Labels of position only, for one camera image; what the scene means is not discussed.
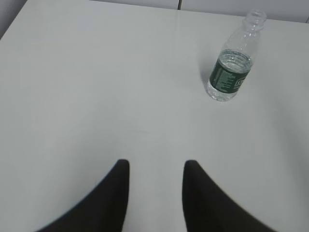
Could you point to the clear green-label water bottle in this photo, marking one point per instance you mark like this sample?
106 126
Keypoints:
236 58

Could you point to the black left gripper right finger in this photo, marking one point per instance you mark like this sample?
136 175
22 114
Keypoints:
206 208

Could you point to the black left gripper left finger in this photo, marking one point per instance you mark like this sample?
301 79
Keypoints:
103 209

